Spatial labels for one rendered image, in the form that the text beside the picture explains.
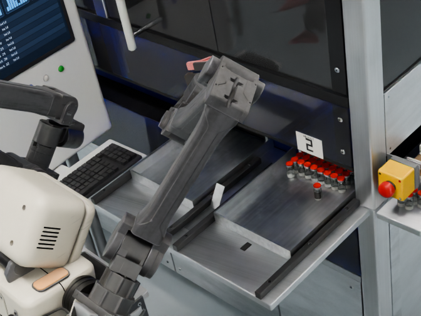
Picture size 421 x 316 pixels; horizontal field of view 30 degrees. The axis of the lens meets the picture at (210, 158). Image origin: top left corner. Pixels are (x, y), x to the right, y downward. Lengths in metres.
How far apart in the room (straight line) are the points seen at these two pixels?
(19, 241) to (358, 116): 0.86
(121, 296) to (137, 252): 0.09
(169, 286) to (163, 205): 1.78
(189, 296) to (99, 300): 1.67
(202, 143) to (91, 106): 1.26
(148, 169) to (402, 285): 0.83
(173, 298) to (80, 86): 1.02
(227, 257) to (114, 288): 0.56
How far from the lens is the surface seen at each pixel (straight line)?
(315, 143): 2.06
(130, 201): 2.24
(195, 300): 3.13
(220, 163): 2.29
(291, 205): 2.11
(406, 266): 2.38
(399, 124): 2.03
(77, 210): 1.54
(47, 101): 1.76
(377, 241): 2.15
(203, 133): 1.37
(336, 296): 2.44
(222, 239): 2.05
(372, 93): 1.87
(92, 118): 2.63
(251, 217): 2.09
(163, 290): 3.20
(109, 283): 1.50
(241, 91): 1.37
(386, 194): 1.95
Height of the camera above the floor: 2.26
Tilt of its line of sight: 36 degrees down
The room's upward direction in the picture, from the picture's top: 12 degrees counter-clockwise
